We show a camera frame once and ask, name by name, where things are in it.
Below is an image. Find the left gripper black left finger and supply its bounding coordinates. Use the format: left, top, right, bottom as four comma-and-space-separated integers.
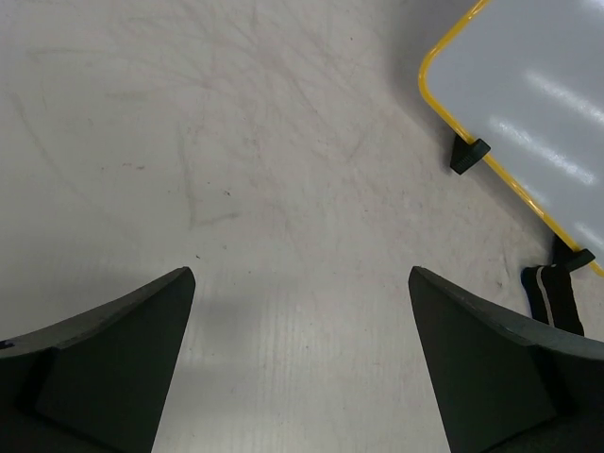
1, 267, 195, 452

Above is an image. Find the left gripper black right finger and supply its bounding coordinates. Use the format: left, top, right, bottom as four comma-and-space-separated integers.
409, 266, 603, 452

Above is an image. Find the black bone-shaped eraser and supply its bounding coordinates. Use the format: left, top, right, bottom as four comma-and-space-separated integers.
521, 265, 584, 336

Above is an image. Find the yellow framed whiteboard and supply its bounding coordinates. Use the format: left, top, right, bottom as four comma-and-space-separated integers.
418, 1, 603, 273

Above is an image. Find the black whiteboard foot clip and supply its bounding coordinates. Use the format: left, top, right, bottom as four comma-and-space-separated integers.
449, 135, 491, 175
550, 236, 595, 273

